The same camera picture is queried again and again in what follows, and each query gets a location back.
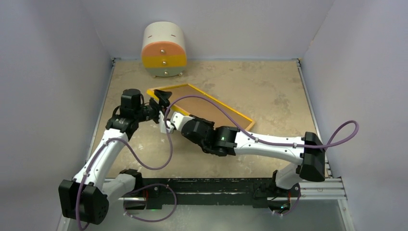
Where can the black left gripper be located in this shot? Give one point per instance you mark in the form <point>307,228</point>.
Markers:
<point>163,97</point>

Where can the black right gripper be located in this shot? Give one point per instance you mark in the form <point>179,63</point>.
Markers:
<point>208,123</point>

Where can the yellow picture frame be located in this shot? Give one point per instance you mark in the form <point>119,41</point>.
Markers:
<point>178,110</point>

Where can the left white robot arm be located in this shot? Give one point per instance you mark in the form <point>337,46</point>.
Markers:
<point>87,197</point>

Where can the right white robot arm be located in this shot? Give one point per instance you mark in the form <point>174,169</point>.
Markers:
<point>304,163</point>

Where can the round pastel drawer cabinet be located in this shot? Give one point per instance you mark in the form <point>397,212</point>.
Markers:
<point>163,52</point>

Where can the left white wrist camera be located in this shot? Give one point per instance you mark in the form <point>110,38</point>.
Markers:
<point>165,125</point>

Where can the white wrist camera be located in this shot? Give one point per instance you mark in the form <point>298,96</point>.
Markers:
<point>165,125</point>
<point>178,120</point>

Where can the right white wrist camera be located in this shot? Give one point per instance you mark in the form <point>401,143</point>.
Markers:
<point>178,120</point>

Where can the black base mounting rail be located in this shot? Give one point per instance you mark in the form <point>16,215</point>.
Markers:
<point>255,192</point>

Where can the aluminium extrusion frame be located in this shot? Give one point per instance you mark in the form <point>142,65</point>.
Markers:
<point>191,101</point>

